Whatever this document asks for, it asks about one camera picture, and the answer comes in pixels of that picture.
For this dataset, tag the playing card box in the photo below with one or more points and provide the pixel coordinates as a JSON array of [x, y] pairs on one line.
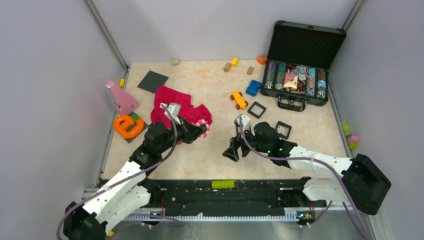
[[290, 81]]

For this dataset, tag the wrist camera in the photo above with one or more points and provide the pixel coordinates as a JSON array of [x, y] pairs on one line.
[[243, 120], [171, 111]]

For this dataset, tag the orange object behind case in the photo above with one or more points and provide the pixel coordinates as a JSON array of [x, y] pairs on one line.
[[262, 59]]

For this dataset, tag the pink plastic piece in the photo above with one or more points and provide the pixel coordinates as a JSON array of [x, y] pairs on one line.
[[123, 101]]

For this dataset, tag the black square frame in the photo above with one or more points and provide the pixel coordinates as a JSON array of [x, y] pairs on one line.
[[257, 110], [285, 137]]

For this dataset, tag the blue toy car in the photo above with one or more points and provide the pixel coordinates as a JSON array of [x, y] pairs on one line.
[[253, 88]]

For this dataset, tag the orange plastic toy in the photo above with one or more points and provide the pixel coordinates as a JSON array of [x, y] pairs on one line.
[[128, 126]]

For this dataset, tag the black poker chip case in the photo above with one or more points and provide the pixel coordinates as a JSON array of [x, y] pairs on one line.
[[305, 50]]

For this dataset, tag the small yellow block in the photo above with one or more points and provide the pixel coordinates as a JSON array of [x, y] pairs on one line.
[[122, 83]]

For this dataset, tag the pink flower brooch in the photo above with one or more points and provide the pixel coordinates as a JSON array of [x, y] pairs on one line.
[[205, 126]]

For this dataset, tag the dark grey building baseplate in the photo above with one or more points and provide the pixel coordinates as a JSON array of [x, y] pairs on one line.
[[152, 81]]

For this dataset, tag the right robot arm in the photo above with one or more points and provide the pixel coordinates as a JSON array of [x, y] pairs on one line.
[[357, 181]]

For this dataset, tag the white silver brooch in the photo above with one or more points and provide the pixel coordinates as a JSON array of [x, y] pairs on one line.
[[282, 130]]

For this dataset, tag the green pink toy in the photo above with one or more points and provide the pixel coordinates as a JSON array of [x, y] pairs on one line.
[[351, 139]]

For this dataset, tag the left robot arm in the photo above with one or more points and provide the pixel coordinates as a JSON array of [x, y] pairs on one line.
[[95, 216]]

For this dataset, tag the yellow toy car red wheels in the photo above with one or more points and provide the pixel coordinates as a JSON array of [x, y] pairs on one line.
[[237, 97]]

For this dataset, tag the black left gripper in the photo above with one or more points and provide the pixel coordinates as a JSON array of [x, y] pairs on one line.
[[190, 131]]

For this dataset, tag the magenta garment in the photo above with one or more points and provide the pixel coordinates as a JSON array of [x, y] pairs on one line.
[[194, 115]]

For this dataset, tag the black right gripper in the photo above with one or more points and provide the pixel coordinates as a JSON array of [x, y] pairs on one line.
[[232, 151]]

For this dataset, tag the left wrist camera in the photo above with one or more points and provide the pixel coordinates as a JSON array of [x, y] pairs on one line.
[[171, 111]]

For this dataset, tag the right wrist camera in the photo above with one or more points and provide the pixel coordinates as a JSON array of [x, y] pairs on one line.
[[243, 120]]

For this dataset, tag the green flat brick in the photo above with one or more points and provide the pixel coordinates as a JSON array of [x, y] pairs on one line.
[[223, 184]]

